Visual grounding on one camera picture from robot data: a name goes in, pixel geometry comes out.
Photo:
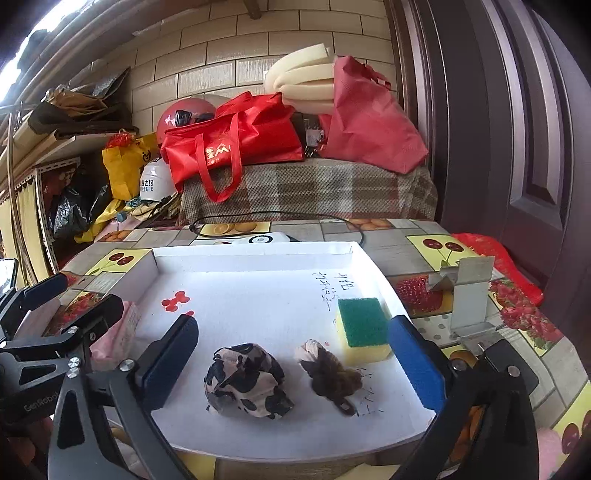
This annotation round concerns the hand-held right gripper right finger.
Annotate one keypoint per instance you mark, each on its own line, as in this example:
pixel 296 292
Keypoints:
pixel 415 364

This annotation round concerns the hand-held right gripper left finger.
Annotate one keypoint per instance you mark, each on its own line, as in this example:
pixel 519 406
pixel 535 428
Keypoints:
pixel 170 364

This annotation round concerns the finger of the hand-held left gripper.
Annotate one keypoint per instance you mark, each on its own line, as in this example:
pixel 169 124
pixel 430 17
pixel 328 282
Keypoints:
pixel 94 313
pixel 44 287

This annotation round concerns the green and yellow sponge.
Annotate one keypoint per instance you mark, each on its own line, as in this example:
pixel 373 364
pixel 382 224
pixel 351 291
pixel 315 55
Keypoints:
pixel 362 323

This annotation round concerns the black and white patterned cloth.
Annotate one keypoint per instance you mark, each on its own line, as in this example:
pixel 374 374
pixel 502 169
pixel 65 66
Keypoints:
pixel 244 378

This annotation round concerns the brown fuzzy hair scrunchie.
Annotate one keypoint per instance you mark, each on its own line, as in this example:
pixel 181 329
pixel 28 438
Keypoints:
pixel 330 374

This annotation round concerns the white cardboard tray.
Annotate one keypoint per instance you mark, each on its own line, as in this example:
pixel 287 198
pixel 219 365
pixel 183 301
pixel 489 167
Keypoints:
pixel 258 300

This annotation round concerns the pink tissue packet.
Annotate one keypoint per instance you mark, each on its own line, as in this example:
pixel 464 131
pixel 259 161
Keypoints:
pixel 121 336

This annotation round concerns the black plastic bag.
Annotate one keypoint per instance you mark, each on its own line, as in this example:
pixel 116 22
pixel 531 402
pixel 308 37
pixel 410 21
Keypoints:
pixel 78 203

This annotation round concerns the fruit print tablecloth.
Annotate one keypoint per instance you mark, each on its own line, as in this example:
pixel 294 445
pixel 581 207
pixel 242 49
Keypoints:
pixel 415 251

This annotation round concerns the red plastic bag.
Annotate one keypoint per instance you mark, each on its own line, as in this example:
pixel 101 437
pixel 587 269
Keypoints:
pixel 508 263

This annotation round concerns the yellow bag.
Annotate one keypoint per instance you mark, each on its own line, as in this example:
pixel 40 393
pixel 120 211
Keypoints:
pixel 122 166

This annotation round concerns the white helmet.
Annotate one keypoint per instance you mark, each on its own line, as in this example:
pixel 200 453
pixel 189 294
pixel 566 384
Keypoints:
pixel 154 180

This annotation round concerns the pile of cardboard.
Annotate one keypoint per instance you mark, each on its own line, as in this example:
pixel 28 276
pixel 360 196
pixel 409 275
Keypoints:
pixel 78 106

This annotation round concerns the plaid cloth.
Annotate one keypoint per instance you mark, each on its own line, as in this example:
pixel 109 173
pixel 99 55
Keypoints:
pixel 323 189

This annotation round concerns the red helmet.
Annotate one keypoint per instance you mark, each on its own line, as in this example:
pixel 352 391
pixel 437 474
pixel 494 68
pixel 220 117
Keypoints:
pixel 199 107

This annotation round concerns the red tote bag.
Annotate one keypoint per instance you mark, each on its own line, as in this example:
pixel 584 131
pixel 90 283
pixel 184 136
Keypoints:
pixel 258 138

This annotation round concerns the pinkish red fabric bag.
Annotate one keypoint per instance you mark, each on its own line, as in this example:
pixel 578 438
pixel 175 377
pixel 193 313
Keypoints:
pixel 369 124

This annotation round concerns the brown door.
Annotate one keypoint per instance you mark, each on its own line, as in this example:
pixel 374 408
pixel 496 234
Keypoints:
pixel 508 115

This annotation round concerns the white foam strips bundle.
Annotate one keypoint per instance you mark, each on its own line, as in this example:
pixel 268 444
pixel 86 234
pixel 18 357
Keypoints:
pixel 300 78

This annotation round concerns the metal bracket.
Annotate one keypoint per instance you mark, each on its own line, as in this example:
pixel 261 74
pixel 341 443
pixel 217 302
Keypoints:
pixel 471 295

